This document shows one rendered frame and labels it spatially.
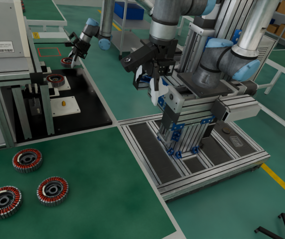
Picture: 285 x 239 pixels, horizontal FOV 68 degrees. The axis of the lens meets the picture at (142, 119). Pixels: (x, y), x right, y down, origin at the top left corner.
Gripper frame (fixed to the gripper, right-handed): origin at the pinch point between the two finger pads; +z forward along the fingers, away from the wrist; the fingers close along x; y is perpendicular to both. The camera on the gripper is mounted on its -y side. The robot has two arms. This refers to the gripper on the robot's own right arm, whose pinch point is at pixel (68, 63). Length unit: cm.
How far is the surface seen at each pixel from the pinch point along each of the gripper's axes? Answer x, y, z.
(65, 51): 31.8, 5.1, 2.8
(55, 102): -42.3, -13.0, 9.9
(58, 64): 10.3, -3.0, 7.4
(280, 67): -22, 210, -100
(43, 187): -96, -24, 16
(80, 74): -10.4, 6.7, 0.5
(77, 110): -52, -4, 6
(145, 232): -124, 5, 6
